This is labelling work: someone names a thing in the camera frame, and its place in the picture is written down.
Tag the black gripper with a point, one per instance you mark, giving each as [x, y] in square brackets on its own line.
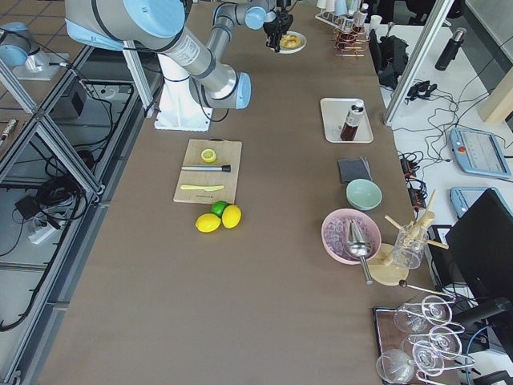
[273, 27]

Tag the braided donut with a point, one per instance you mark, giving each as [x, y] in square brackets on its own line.
[290, 41]

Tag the white plate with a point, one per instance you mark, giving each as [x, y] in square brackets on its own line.
[293, 51]

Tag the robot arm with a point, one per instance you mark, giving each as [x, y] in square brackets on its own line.
[19, 51]
[160, 27]

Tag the cream rabbit tray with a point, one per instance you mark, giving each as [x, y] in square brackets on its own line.
[334, 112]

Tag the dark tea bottle on tray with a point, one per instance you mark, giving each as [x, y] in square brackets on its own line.
[352, 121]

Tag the wine glass rack tray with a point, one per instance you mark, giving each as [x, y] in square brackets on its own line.
[418, 342]

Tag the tea bottle in rack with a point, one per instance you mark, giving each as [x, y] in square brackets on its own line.
[348, 22]

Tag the half lemon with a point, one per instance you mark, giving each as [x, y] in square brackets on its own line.
[208, 156]

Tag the steel muddler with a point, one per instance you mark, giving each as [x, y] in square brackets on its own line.
[207, 168]

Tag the wooden cutting board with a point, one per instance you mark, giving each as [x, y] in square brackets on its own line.
[228, 152]

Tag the grey folded cloth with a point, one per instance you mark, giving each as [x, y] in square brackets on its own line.
[354, 169]

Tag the yellow plastic knife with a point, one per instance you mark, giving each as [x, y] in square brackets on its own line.
[206, 188]

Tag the green lime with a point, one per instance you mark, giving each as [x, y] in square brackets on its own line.
[218, 208]

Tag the green bowl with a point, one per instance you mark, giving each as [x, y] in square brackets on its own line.
[363, 194]

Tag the yellow lemon upper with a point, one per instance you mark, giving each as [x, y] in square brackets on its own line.
[231, 216]

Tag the yellow lemon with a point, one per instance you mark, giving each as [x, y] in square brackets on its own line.
[207, 222]
[231, 216]

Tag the black thermos bottle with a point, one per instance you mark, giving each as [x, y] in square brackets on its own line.
[451, 49]

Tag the yellow lemon lower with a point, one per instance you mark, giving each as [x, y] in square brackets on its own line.
[207, 222]

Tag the pink bowl with ice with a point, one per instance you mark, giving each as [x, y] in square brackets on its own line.
[334, 233]

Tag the metal ice scoop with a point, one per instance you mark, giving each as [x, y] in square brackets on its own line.
[359, 247]

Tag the blue teach pendant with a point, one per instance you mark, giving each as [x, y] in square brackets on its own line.
[478, 152]
[462, 198]

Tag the glass pitcher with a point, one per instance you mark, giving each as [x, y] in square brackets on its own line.
[408, 249]

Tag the round wooden stand base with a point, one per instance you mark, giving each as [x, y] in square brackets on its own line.
[384, 270]

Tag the black monitor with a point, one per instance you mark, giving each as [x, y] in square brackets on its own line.
[481, 246]

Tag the copper wire bottle rack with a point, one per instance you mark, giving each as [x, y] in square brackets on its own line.
[353, 44]

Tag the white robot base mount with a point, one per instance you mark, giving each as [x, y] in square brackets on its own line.
[178, 111]

